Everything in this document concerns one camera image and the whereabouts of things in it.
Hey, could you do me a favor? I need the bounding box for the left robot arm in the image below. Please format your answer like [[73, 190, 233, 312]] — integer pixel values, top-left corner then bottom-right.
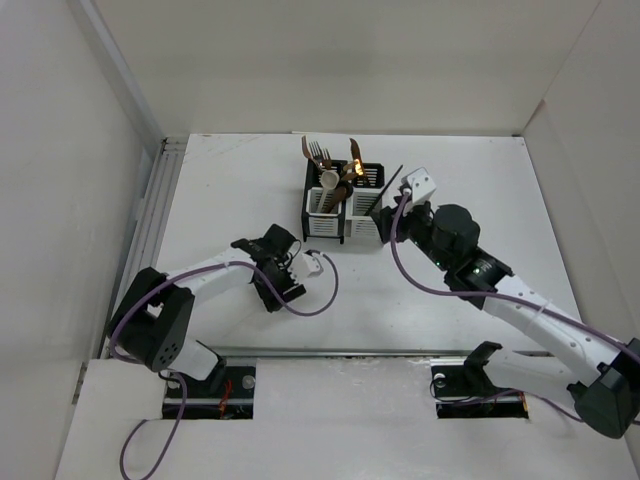
[[107, 224, 322, 397]]

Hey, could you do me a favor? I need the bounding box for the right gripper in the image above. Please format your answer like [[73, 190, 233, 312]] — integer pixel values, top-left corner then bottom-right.
[[368, 195, 452, 272]]

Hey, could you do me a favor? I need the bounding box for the aluminium rail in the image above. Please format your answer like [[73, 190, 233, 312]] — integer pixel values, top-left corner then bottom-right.
[[219, 347, 551, 362]]

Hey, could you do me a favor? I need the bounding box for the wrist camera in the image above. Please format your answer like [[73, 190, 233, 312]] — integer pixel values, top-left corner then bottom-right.
[[401, 167, 437, 205], [287, 253, 324, 283]]

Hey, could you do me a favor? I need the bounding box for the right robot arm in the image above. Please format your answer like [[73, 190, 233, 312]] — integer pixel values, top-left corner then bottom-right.
[[374, 192, 639, 439]]

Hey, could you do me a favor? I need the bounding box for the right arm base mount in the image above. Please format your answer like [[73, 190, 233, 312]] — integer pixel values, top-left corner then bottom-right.
[[429, 341, 529, 420]]

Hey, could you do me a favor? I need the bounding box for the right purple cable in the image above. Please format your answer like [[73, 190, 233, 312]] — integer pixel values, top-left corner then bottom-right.
[[389, 192, 640, 426]]

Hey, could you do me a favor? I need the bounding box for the black round spoon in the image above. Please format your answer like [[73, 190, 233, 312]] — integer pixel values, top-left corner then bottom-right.
[[332, 181, 353, 203]]

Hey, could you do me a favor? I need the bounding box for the silver fork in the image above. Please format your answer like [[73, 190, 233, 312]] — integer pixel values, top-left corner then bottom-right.
[[308, 141, 324, 167]]

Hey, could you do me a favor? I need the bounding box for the copper knife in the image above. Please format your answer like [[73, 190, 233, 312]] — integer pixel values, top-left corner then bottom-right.
[[349, 138, 362, 171]]

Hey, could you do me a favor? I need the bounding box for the black utensil rack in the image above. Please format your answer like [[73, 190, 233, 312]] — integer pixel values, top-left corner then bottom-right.
[[301, 161, 346, 244]]

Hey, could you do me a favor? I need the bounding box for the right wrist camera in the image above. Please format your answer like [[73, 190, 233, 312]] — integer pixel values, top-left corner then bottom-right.
[[401, 167, 437, 205]]

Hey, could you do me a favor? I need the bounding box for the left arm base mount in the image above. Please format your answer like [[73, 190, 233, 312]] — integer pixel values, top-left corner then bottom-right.
[[182, 358, 257, 420]]

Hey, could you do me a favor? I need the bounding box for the white utensil rack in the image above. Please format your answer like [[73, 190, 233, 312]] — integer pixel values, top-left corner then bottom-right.
[[344, 163, 386, 242]]

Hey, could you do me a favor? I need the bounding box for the black chopstick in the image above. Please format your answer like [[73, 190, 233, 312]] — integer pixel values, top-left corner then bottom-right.
[[364, 164, 404, 216]]

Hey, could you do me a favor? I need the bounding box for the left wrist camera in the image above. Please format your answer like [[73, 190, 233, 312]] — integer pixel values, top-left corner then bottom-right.
[[287, 253, 324, 283]]

